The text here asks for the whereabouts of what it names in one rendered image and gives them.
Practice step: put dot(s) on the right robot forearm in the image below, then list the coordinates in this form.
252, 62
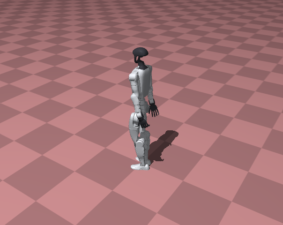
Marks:
150, 95

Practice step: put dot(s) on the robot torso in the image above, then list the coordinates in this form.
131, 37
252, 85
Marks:
144, 85

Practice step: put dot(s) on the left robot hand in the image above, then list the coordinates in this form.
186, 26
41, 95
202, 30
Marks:
142, 122

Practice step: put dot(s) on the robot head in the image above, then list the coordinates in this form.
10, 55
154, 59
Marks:
140, 52

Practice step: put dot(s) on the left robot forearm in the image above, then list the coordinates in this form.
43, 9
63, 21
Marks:
137, 106

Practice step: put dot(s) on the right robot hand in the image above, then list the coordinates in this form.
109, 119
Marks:
153, 109

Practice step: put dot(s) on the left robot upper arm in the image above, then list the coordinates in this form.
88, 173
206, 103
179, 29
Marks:
133, 78

